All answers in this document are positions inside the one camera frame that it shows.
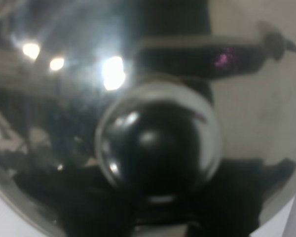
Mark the stainless steel teapot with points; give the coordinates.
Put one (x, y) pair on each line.
(124, 118)

